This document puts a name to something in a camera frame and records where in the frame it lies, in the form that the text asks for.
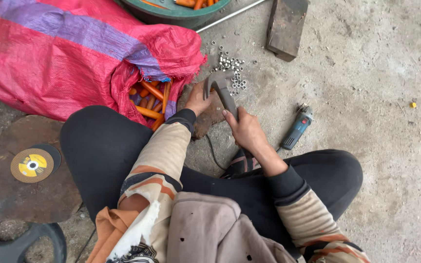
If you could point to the person's striped shoe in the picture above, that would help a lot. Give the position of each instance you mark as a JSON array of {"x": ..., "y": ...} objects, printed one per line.
[{"x": 241, "y": 164}]

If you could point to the blue angle grinder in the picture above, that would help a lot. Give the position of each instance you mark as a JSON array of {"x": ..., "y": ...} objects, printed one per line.
[{"x": 296, "y": 129}]

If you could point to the plain black cutting disc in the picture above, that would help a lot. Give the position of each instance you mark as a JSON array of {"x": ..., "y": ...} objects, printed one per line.
[{"x": 54, "y": 153}]

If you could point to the yellow label cutting disc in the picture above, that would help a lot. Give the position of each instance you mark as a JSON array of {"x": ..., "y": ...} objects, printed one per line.
[{"x": 32, "y": 165}]

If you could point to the rusty metal anvil plate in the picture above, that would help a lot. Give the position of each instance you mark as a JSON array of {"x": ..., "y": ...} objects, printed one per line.
[{"x": 210, "y": 115}]

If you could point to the large rusty round plate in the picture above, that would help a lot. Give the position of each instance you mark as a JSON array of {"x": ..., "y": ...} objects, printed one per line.
[{"x": 20, "y": 201}]

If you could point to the red purple woven sack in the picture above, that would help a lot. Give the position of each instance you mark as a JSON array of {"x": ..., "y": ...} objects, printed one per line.
[{"x": 68, "y": 54}]

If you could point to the heap of orange cut pieces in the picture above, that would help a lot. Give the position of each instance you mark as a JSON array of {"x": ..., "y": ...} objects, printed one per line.
[{"x": 192, "y": 3}]

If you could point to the grey claw hammer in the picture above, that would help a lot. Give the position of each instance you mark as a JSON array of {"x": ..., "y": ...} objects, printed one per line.
[{"x": 222, "y": 89}]

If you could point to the thin steel rod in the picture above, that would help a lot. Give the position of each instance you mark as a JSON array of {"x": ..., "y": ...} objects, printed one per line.
[{"x": 228, "y": 15}]

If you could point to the green round basin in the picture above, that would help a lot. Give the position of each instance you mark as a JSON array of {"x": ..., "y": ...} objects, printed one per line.
[{"x": 174, "y": 16}]

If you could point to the person's left hand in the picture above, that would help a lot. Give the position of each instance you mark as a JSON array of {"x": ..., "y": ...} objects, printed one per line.
[{"x": 196, "y": 102}]

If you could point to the pile of orange tubes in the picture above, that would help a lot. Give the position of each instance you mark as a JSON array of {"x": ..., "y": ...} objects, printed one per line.
[{"x": 152, "y": 102}]

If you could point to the rusty steel block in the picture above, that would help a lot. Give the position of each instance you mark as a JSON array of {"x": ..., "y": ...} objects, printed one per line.
[{"x": 286, "y": 27}]

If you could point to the person's left fingers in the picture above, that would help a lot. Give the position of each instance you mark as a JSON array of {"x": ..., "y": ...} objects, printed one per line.
[{"x": 199, "y": 89}]

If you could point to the black metal wheel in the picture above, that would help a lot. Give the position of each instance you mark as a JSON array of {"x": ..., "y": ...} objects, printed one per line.
[{"x": 49, "y": 237}]

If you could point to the scatter of silver nuts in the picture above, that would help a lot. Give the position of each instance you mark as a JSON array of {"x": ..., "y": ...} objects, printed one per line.
[{"x": 232, "y": 65}]

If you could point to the person's right hand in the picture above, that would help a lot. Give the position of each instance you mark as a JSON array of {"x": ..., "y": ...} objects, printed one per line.
[{"x": 247, "y": 131}]

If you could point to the person's beige jacket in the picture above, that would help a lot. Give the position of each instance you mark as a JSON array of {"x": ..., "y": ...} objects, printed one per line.
[{"x": 203, "y": 230}]

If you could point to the person's black trouser legs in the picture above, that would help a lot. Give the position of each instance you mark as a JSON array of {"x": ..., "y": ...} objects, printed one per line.
[{"x": 101, "y": 149}]

